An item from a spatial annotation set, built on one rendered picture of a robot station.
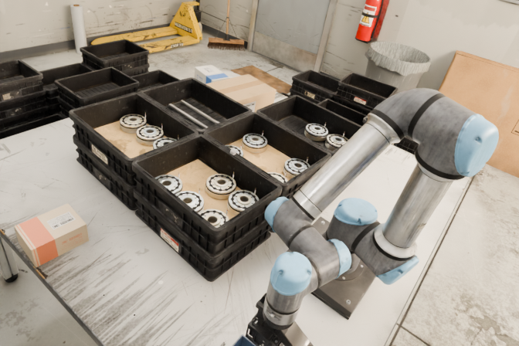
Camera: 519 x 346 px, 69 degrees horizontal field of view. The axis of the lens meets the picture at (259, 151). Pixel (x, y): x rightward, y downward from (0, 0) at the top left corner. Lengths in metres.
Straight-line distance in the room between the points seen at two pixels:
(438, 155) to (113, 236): 1.00
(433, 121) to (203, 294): 0.78
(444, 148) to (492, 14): 3.15
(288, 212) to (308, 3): 3.79
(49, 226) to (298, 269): 0.82
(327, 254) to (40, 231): 0.85
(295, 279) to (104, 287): 0.65
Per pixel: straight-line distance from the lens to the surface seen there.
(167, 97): 1.78
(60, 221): 1.33
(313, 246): 0.84
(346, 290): 1.25
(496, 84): 3.87
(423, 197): 0.95
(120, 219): 1.40
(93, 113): 1.61
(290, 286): 0.76
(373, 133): 0.88
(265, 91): 1.97
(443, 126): 0.85
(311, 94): 3.15
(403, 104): 0.89
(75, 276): 1.27
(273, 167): 1.46
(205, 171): 1.39
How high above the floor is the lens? 1.68
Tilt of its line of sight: 34 degrees down
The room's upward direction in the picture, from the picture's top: 10 degrees clockwise
